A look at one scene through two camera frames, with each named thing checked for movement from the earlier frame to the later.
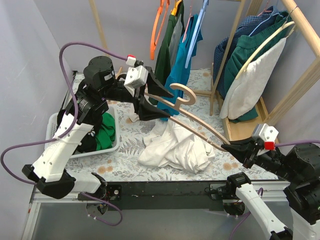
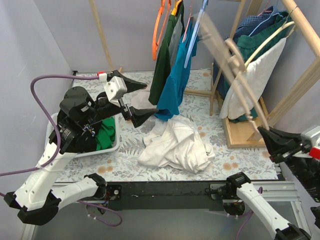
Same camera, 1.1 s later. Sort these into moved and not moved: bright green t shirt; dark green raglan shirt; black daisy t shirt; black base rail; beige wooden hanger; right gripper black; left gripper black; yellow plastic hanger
Moved: beige wooden hanger; left gripper black; right gripper black
Not moved: yellow plastic hanger; black base rail; dark green raglan shirt; black daisy t shirt; bright green t shirt
